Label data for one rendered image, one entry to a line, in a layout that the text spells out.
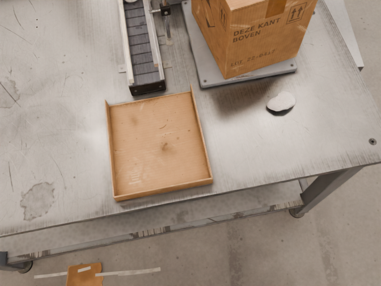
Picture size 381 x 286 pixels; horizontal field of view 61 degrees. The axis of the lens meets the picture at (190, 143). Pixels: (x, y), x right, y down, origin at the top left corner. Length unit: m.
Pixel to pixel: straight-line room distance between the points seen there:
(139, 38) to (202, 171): 0.47
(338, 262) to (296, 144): 0.94
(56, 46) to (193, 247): 1.08
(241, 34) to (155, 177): 0.44
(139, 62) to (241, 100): 0.33
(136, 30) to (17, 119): 0.46
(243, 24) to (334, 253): 1.25
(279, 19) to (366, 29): 1.65
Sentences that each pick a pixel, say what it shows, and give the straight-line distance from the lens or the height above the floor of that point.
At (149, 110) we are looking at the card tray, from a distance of 0.99.
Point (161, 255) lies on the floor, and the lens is 1.69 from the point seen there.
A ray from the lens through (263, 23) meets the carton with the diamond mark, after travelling 0.90.
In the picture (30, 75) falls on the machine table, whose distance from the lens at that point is 1.19.
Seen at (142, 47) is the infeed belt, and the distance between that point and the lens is 1.07.
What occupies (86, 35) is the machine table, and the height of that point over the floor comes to 0.83.
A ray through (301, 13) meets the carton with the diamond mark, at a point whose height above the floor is 1.04.
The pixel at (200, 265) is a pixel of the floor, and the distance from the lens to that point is 1.68.
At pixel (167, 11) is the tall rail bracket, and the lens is 1.05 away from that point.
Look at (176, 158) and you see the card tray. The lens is 0.91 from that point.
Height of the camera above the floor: 1.67
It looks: 65 degrees down
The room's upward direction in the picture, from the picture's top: 6 degrees counter-clockwise
